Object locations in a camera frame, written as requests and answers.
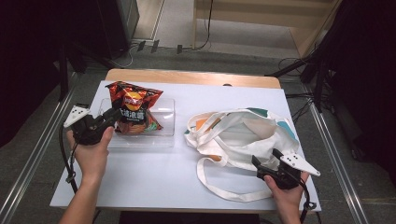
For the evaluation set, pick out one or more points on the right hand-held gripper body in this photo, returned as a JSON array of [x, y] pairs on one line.
[[286, 174]]

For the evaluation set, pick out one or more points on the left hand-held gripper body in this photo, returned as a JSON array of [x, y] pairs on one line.
[[88, 127]]

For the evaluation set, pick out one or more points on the white canvas tote bag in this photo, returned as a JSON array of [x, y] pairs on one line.
[[243, 152]]

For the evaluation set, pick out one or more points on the red chip bag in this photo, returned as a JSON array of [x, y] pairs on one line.
[[134, 93]]

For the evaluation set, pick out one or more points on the clear plastic bin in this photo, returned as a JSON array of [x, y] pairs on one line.
[[163, 124]]

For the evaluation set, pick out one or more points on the person's right hand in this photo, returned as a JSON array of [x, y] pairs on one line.
[[288, 197]]

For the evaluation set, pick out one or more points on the person's left hand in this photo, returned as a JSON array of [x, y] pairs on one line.
[[91, 158]]

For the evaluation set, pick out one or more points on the black metal stand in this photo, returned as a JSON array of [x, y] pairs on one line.
[[317, 81], [63, 71]]

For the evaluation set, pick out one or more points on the white table mat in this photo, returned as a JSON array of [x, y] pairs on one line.
[[155, 174]]

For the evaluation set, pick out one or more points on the wooden table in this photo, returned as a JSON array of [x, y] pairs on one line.
[[186, 77]]

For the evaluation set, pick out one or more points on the black cabinet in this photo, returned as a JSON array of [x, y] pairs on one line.
[[118, 25]]

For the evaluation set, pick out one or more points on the metal floor rail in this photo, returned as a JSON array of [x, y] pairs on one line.
[[34, 155], [336, 155]]

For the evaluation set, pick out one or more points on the light wooden frame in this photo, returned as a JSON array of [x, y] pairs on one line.
[[249, 18]]

